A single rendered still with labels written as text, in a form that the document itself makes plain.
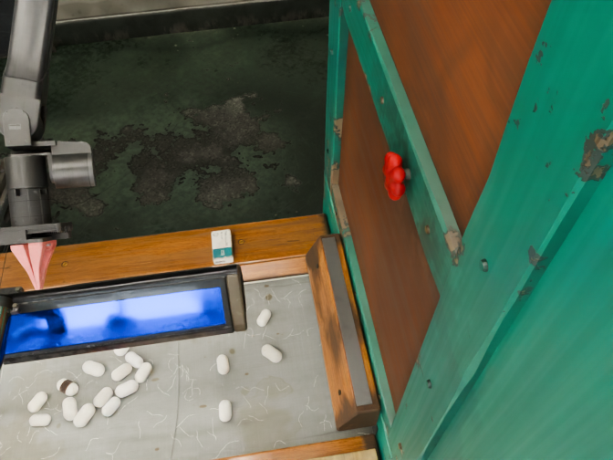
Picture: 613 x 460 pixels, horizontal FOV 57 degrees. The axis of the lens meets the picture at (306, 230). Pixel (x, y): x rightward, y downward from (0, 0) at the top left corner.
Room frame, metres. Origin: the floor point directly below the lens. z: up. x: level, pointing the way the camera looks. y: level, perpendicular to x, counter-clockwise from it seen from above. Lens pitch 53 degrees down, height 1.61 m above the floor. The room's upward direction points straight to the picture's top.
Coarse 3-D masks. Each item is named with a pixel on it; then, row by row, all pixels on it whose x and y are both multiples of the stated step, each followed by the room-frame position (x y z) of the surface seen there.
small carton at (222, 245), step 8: (216, 232) 0.61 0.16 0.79; (224, 232) 0.61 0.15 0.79; (216, 240) 0.59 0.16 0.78; (224, 240) 0.59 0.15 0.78; (216, 248) 0.57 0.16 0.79; (224, 248) 0.57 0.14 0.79; (232, 248) 0.57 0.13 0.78; (216, 256) 0.55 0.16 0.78; (224, 256) 0.55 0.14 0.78; (232, 256) 0.56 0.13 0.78; (216, 264) 0.55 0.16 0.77
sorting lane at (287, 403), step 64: (256, 320) 0.45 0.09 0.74; (0, 384) 0.34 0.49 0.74; (192, 384) 0.34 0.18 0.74; (256, 384) 0.34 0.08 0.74; (320, 384) 0.34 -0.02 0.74; (0, 448) 0.24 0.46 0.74; (64, 448) 0.24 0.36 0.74; (128, 448) 0.24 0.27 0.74; (192, 448) 0.24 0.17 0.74; (256, 448) 0.24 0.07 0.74
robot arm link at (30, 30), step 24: (24, 0) 0.77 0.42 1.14; (48, 0) 0.78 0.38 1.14; (24, 24) 0.74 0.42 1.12; (48, 24) 0.75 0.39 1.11; (24, 48) 0.71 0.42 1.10; (48, 48) 0.73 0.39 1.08; (24, 72) 0.68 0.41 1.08; (48, 72) 0.72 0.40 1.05; (0, 96) 0.65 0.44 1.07; (24, 96) 0.65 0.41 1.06; (0, 120) 0.62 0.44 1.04
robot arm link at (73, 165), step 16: (16, 112) 0.63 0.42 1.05; (16, 128) 0.61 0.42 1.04; (16, 144) 0.59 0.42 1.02; (32, 144) 0.60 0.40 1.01; (48, 144) 0.61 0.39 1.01; (64, 144) 0.62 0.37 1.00; (80, 144) 0.62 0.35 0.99; (64, 160) 0.60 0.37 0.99; (80, 160) 0.60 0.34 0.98; (64, 176) 0.58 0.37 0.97; (80, 176) 0.58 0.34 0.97
